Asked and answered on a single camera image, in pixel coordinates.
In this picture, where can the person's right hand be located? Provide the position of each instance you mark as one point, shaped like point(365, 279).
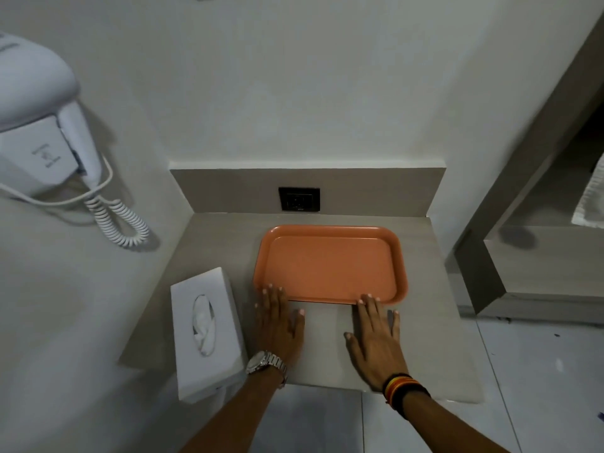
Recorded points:
point(377, 353)

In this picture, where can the person's left hand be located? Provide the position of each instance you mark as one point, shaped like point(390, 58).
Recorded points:
point(276, 330)

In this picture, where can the person's left little finger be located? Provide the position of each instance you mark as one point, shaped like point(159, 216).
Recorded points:
point(259, 316)

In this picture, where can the person's right little finger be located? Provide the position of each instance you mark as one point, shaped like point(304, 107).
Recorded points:
point(394, 327)

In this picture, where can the person's left thumb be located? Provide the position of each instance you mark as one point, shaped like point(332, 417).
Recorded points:
point(299, 323)

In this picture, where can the person's right thumb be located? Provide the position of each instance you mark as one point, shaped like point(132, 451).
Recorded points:
point(354, 349)

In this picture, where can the person's right middle finger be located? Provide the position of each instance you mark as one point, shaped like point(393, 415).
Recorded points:
point(372, 311)

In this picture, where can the person's left middle finger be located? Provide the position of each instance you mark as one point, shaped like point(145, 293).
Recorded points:
point(274, 301)

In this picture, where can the person's right forearm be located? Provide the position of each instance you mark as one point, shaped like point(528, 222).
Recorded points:
point(448, 426)

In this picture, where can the person's left forearm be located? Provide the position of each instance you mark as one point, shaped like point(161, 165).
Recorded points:
point(236, 415)

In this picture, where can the silver metal wristwatch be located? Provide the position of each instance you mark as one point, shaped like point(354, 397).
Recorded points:
point(258, 362)

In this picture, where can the white tissue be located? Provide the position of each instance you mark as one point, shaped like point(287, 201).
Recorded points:
point(203, 325)

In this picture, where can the orange plastic tray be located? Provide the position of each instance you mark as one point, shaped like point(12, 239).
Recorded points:
point(330, 264)

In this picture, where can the black wristband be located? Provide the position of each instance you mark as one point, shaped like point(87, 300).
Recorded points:
point(409, 392)

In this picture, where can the white tissue box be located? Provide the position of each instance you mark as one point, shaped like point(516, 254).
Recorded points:
point(222, 372)

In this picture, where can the beige wooden open cabinet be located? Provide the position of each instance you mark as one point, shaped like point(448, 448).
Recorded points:
point(542, 264)

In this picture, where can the white towel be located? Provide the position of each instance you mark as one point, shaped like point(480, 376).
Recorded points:
point(590, 202)

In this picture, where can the black wall socket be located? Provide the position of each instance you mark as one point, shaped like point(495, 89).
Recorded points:
point(299, 199)

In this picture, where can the white wall hair dryer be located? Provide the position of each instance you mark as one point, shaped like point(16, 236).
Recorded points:
point(37, 136)

